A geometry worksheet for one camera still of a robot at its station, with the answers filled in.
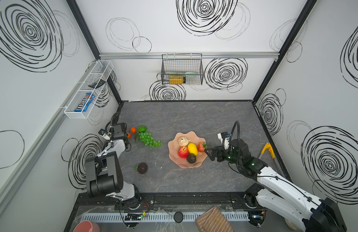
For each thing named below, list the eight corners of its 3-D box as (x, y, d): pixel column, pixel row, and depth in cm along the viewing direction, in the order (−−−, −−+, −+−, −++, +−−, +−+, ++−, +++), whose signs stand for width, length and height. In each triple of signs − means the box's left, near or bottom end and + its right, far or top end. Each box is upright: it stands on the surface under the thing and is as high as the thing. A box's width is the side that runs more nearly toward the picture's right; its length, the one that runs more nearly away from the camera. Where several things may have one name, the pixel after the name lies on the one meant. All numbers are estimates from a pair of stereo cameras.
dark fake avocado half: (136, 172, 86) (134, 169, 82) (140, 163, 89) (138, 160, 85) (145, 175, 84) (143, 172, 80) (149, 167, 87) (147, 163, 84)
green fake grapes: (134, 141, 98) (132, 137, 94) (139, 133, 103) (138, 129, 99) (159, 149, 95) (158, 146, 91) (164, 140, 99) (163, 136, 95)
